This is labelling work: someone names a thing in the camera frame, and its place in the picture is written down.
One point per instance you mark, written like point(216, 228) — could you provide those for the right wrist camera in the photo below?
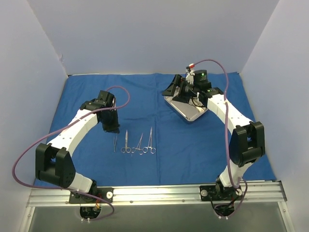
point(190, 74)

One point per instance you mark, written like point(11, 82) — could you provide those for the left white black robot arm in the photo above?
point(53, 161)

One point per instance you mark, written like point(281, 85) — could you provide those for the steel forceps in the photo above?
point(138, 147)
point(149, 147)

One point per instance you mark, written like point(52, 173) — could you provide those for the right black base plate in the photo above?
point(217, 193)

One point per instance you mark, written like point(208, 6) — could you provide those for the aluminium front rail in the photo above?
point(257, 192)

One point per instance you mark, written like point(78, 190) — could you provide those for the stainless steel instrument tray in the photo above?
point(189, 111)

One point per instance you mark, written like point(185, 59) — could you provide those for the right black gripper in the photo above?
point(180, 88)

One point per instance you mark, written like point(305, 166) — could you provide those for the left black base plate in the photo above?
point(104, 193)

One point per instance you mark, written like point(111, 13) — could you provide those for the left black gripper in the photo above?
point(110, 128)

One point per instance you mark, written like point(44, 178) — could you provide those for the steel tweezers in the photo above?
point(114, 143)

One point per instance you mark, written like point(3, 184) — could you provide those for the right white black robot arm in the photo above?
point(245, 138)

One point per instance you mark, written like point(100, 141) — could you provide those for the steel surgical scissors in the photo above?
point(126, 148)

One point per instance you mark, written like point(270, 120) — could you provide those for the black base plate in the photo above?
point(217, 193)
point(104, 193)

